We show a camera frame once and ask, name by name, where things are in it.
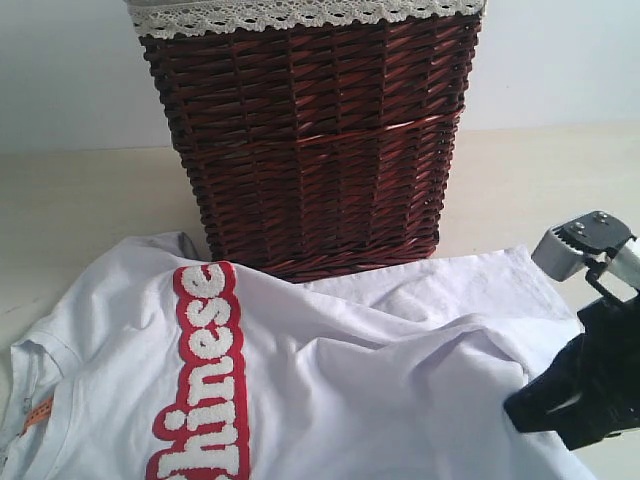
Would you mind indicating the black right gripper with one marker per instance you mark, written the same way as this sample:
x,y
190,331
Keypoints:
x,y
590,392

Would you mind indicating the white t-shirt red lettering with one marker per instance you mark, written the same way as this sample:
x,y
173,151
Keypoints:
x,y
155,365

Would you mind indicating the dark red wicker basket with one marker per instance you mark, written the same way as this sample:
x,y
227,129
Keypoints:
x,y
318,151

